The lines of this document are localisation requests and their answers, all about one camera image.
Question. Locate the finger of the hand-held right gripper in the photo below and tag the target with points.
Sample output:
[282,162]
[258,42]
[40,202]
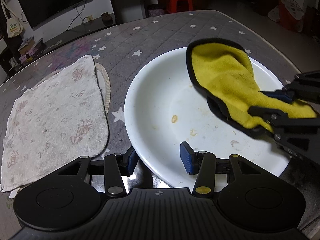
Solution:
[305,90]
[295,130]

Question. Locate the white wall power outlet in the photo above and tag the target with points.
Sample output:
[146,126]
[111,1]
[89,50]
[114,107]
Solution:
[89,18]

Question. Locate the polka dot play tent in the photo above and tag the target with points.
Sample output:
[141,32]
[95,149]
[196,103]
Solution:
[287,15]

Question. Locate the beige braided round mat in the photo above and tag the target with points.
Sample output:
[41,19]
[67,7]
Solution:
[108,87]

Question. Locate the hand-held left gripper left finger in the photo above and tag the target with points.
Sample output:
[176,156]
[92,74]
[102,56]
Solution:
[130,165]

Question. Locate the dark television stand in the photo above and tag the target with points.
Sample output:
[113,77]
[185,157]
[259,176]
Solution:
[82,28]

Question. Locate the white printed towel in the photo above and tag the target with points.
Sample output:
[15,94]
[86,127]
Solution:
[50,120]

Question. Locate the grey star quilted cover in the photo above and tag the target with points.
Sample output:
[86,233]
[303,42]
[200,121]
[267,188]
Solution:
[155,35]

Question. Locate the beige tote bag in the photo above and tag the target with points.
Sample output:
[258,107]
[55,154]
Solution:
[13,27]

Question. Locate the purple patterned bin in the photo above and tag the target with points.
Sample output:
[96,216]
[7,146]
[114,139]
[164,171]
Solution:
[155,12]

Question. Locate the white round plate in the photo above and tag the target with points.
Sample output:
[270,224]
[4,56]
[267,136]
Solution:
[162,92]

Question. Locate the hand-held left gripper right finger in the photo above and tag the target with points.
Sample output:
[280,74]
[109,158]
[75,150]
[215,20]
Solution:
[186,157]

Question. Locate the brown shoe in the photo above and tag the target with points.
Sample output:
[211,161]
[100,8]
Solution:
[107,17]

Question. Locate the stack of pastel boxes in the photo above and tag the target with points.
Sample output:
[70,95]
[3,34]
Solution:
[27,47]

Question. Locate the yellow cleaning cloth black trim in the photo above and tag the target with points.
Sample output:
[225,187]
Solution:
[225,75]

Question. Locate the black television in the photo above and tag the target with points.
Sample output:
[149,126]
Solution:
[55,2]

